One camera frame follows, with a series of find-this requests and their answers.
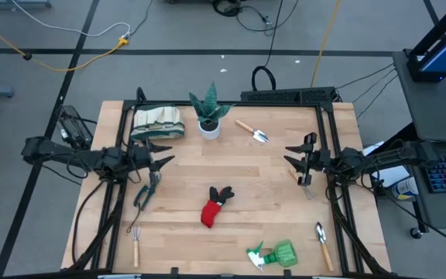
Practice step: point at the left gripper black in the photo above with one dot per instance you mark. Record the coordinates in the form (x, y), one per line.
(139, 155)

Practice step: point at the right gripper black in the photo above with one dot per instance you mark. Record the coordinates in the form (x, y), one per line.
(320, 159)

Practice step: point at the beige green gardening bag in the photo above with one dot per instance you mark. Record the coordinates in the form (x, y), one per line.
(157, 122)

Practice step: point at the green pruning shears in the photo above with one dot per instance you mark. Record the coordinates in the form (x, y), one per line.
(144, 195)

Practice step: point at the red black gardening glove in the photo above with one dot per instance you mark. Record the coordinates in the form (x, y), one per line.
(210, 213)

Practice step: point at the green spray bottle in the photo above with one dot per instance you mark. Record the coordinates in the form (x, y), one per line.
(285, 253)

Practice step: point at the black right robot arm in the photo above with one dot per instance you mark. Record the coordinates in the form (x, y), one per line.
(385, 157)

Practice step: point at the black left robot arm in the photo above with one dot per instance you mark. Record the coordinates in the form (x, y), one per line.
(72, 157)

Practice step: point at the potted snake plant white pot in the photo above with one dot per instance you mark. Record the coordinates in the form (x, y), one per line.
(209, 129)

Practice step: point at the black perforated power box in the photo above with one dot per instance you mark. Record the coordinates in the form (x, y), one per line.
(285, 95)

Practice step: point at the white paper sheet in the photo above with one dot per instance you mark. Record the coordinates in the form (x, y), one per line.
(395, 176)

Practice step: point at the white blue yellow canister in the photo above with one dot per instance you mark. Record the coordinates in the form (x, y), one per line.
(405, 188)

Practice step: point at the grey desk cart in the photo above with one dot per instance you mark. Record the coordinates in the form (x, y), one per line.
(432, 112)

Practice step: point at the black aluminium table frame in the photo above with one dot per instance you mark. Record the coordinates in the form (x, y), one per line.
(269, 104)

